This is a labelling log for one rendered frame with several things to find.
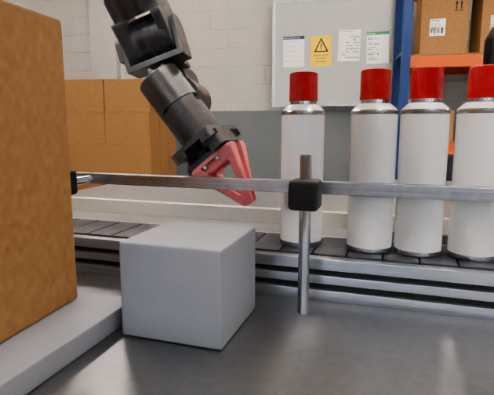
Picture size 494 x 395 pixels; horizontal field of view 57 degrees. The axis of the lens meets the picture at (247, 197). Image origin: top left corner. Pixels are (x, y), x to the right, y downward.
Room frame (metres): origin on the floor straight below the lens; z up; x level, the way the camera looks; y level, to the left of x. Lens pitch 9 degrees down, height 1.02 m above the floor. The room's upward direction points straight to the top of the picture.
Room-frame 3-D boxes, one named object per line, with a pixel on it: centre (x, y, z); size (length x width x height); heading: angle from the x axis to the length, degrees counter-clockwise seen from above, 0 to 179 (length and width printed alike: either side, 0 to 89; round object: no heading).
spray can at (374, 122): (0.52, -0.14, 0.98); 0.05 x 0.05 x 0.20
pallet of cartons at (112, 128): (4.03, 1.26, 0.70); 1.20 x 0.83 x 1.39; 85
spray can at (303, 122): (0.55, -0.07, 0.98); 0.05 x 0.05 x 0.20
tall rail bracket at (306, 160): (0.47, -0.06, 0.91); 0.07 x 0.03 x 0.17; 162
